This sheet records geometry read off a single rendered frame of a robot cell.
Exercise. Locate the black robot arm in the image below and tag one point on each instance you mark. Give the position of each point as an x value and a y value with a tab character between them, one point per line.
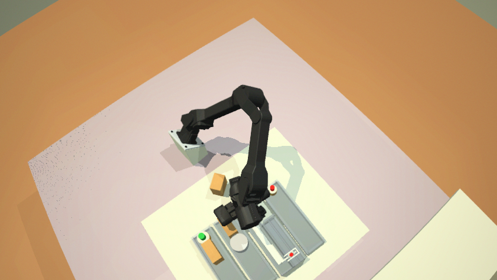
254	176

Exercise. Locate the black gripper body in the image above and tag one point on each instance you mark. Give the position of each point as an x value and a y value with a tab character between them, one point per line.
225	216

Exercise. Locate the orange rectangular block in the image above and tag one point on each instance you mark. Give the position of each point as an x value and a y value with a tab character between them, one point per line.
212	252

